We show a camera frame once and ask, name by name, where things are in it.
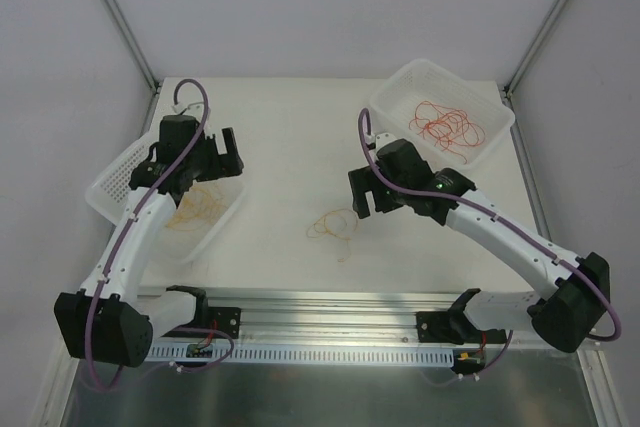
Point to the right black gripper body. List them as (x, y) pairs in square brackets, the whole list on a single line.
[(373, 189)]

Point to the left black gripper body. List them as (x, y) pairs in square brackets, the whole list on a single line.
[(216, 159)]

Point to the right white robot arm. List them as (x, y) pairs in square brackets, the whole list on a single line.
[(569, 297)]

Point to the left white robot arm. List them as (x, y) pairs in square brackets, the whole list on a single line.
[(139, 193)]

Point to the left white plastic basket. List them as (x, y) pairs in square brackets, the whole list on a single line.
[(201, 215)]

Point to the white plastic basket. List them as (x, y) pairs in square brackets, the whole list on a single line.
[(450, 123), (201, 215)]

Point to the right white plastic basket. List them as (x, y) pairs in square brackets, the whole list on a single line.
[(450, 123)]

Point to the aluminium mounting rail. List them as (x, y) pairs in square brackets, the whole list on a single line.
[(328, 318)]

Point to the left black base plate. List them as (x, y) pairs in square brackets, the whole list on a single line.
[(224, 319)]

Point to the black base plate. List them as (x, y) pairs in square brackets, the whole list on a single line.
[(453, 328), (224, 319)]

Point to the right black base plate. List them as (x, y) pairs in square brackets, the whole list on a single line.
[(453, 328)]

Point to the white slotted cable duct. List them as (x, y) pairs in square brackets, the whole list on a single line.
[(165, 351)]

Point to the left aluminium frame post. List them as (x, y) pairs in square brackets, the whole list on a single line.
[(122, 25)]

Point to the aluminium frame post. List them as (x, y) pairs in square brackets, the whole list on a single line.
[(536, 45), (122, 25)]

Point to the right aluminium frame post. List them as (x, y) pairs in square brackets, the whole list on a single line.
[(536, 45)]

